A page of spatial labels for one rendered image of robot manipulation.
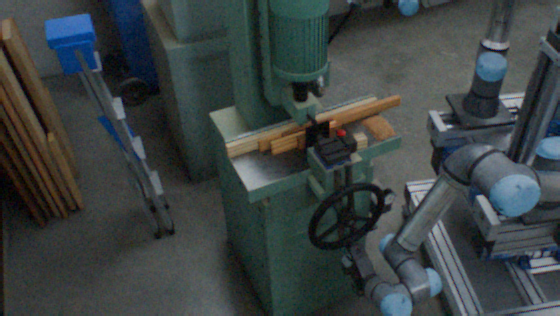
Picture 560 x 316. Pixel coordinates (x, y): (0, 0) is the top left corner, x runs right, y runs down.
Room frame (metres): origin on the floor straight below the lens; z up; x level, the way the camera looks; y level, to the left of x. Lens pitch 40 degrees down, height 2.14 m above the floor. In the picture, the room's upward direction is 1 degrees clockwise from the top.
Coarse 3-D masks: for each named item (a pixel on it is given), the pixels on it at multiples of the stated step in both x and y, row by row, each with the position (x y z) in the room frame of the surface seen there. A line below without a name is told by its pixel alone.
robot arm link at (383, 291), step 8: (376, 288) 0.86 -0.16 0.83; (384, 288) 0.85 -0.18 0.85; (392, 288) 0.85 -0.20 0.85; (400, 288) 0.84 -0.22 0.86; (376, 296) 0.84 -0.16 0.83; (384, 296) 0.82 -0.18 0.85; (392, 296) 0.81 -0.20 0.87; (400, 296) 0.81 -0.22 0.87; (408, 296) 0.82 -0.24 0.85; (376, 304) 0.82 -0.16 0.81; (384, 304) 0.80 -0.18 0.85; (392, 304) 0.79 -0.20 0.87; (400, 304) 0.79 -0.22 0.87; (408, 304) 0.79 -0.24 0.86; (384, 312) 0.78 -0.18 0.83; (392, 312) 0.77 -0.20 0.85; (400, 312) 0.78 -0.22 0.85; (408, 312) 0.78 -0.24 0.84
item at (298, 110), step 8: (288, 88) 1.49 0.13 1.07; (288, 96) 1.45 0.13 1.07; (288, 104) 1.44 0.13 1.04; (296, 104) 1.40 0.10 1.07; (304, 104) 1.40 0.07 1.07; (312, 104) 1.40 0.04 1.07; (288, 112) 1.44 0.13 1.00; (296, 112) 1.38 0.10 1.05; (304, 112) 1.39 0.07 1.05; (312, 112) 1.40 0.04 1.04; (296, 120) 1.39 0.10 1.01; (304, 120) 1.39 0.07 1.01
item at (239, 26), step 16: (224, 0) 1.71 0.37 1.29; (240, 0) 1.56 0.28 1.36; (240, 16) 1.58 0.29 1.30; (240, 32) 1.59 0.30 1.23; (256, 32) 1.55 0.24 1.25; (240, 48) 1.60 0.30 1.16; (256, 48) 1.55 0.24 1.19; (240, 64) 1.61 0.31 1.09; (256, 64) 1.55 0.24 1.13; (240, 80) 1.63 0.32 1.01; (256, 80) 1.55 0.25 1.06; (240, 96) 1.65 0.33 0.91; (256, 96) 1.55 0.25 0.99; (240, 112) 1.66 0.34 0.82; (256, 112) 1.54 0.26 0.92; (272, 112) 1.58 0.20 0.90; (256, 128) 1.54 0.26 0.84
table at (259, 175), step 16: (352, 128) 1.49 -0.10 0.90; (368, 144) 1.40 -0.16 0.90; (384, 144) 1.42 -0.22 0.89; (400, 144) 1.45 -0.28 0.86; (240, 160) 1.30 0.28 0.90; (256, 160) 1.30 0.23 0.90; (272, 160) 1.30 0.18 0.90; (288, 160) 1.31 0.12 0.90; (304, 160) 1.31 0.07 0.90; (240, 176) 1.23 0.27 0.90; (256, 176) 1.23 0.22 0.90; (272, 176) 1.23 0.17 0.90; (288, 176) 1.23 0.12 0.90; (304, 176) 1.26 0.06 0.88; (256, 192) 1.17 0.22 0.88; (272, 192) 1.20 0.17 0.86; (320, 192) 1.19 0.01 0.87
